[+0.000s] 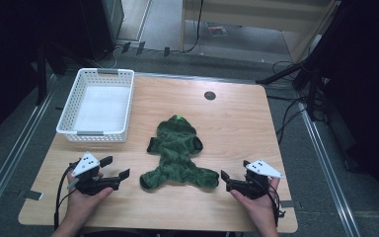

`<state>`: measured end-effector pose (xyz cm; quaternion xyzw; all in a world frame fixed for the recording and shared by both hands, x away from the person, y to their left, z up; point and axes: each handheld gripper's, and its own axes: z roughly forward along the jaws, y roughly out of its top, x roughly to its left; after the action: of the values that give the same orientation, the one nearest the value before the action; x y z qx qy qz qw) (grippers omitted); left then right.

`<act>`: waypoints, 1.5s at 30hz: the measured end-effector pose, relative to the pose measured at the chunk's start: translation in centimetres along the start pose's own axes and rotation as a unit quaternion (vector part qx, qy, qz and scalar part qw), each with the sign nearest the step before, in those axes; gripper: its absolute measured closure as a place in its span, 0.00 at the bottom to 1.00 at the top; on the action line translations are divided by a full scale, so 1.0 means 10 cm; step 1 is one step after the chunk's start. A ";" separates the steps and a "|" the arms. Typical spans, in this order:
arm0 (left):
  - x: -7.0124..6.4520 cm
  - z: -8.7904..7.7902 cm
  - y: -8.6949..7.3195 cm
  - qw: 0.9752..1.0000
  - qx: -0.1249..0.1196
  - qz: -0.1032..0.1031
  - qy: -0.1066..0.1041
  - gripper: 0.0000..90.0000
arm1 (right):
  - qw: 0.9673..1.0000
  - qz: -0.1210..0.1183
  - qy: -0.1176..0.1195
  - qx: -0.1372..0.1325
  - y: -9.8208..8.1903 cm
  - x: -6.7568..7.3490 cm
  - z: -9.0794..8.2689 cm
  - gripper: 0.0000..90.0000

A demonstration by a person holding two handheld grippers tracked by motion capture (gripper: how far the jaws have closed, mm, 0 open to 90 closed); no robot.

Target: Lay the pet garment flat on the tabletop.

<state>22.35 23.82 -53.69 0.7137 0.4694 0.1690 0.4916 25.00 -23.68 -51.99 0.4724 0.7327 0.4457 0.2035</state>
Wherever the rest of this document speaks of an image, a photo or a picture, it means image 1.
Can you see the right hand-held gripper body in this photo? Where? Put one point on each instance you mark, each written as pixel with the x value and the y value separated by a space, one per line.
pixel 255 184

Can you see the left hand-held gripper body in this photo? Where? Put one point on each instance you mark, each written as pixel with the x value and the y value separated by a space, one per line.
pixel 90 184

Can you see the white perforated plastic basket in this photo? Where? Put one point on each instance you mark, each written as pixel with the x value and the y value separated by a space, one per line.
pixel 102 108

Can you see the green fleece pet costume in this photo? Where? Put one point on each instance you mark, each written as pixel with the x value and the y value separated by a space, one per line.
pixel 177 148

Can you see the person's left hand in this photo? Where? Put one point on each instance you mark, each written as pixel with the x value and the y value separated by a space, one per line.
pixel 82 204

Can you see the person's right hand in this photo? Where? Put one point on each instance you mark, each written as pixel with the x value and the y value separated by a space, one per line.
pixel 256 205

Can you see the grey tape strip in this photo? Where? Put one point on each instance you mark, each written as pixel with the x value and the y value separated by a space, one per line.
pixel 288 204
pixel 33 195

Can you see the black tape mark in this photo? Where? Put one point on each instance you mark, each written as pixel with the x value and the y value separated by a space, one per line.
pixel 59 108

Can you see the dark round table grommet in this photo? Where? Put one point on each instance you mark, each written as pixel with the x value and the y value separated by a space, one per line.
pixel 210 95

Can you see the black metal stand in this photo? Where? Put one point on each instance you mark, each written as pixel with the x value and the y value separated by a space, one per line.
pixel 41 79

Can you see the black cabinet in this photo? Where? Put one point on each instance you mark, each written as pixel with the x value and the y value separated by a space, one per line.
pixel 102 26

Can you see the red booklet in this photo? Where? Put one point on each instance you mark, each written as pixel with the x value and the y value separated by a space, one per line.
pixel 217 30

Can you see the aluminium floor rail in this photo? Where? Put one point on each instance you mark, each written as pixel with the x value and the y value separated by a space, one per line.
pixel 16 151
pixel 329 171

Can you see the light wooden bench frame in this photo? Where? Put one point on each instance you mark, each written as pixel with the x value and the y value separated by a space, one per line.
pixel 243 16

